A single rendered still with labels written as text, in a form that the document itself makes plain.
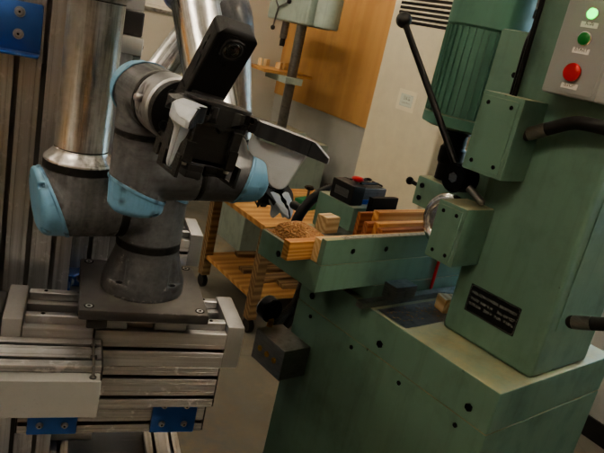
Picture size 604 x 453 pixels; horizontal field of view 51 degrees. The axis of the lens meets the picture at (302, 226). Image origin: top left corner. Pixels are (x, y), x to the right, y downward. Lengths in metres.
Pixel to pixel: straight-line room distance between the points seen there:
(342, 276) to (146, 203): 0.59
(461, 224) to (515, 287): 0.16
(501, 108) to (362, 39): 2.81
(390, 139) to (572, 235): 2.09
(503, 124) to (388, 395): 0.60
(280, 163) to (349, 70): 3.39
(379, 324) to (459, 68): 0.57
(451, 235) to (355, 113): 2.72
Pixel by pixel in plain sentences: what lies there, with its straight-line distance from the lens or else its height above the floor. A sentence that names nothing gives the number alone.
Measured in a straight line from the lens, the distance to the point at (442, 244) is 1.26.
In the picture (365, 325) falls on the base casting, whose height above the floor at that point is 0.76.
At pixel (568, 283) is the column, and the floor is 1.00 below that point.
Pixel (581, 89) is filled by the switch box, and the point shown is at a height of 1.34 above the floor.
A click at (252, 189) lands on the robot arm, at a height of 1.11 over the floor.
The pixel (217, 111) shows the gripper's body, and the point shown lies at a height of 1.24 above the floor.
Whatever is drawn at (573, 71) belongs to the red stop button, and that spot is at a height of 1.36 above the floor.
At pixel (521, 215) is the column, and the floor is 1.09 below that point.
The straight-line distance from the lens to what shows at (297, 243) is 1.24.
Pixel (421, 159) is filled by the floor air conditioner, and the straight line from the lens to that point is 3.06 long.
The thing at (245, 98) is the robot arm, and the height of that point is 1.13.
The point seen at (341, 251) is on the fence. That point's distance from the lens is 1.28.
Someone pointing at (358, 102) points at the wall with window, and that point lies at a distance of 3.91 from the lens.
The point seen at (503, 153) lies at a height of 1.20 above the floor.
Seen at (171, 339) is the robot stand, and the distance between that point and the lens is 1.21.
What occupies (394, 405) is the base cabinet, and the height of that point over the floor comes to 0.64.
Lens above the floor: 1.33
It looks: 17 degrees down
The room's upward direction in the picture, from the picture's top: 13 degrees clockwise
